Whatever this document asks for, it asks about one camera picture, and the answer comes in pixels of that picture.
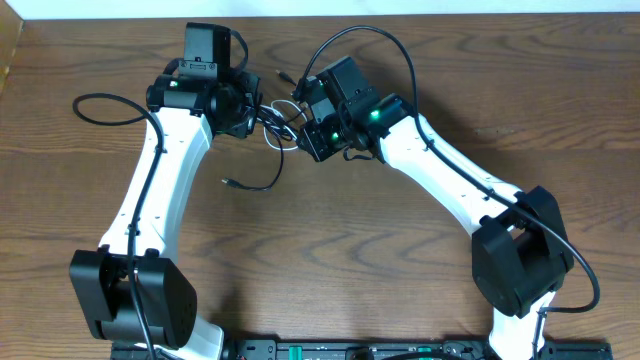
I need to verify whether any black USB cable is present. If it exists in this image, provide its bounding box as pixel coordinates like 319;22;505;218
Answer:
221;69;309;193

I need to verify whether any white USB cable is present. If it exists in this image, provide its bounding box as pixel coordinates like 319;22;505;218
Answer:
259;98;309;152

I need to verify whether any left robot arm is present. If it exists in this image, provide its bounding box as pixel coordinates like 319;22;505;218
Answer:
69;22;261;359

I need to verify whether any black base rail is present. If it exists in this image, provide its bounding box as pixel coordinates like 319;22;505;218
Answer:
221;339;613;360

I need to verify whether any cardboard panel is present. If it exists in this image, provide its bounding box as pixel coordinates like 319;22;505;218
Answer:
0;0;24;92

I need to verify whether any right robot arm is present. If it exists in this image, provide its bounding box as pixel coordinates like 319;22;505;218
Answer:
293;56;574;359

